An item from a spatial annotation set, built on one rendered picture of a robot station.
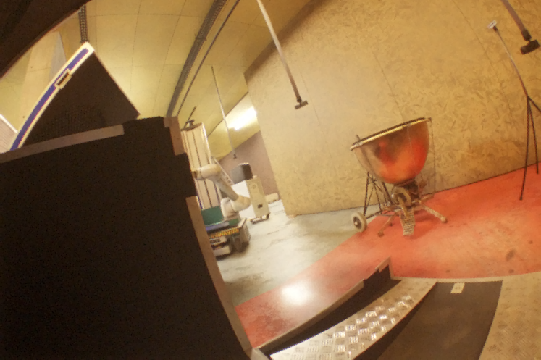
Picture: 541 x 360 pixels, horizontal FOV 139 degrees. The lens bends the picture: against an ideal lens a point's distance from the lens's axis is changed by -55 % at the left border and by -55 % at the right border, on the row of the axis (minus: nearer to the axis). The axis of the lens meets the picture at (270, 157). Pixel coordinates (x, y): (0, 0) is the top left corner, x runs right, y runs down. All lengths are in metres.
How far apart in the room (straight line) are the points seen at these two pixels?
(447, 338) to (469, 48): 2.47
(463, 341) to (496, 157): 2.09
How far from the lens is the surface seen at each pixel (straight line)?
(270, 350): 0.86
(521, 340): 0.76
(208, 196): 3.02
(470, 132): 2.64
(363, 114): 2.99
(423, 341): 0.88
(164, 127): 0.69
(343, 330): 0.84
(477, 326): 0.91
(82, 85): 1.63
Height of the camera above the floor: 0.68
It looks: 7 degrees up
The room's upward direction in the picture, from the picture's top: 17 degrees counter-clockwise
